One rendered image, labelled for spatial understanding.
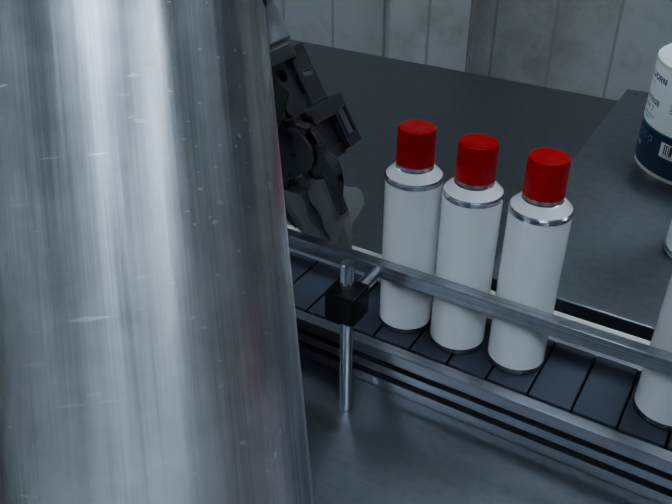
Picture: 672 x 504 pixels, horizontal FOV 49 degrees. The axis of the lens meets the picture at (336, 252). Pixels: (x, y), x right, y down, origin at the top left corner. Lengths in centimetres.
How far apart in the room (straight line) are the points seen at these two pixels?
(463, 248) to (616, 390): 19
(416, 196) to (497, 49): 239
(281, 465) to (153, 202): 7
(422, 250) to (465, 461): 19
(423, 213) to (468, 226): 5
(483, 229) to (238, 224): 47
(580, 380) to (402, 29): 230
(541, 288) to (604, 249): 27
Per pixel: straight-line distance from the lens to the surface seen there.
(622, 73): 300
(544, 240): 60
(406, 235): 65
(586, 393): 69
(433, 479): 66
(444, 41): 285
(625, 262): 87
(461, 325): 68
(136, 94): 16
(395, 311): 70
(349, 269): 60
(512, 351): 67
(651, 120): 108
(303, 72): 74
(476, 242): 63
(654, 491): 68
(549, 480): 68
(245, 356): 16
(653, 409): 67
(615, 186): 104
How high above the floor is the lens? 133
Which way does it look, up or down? 33 degrees down
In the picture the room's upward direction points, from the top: straight up
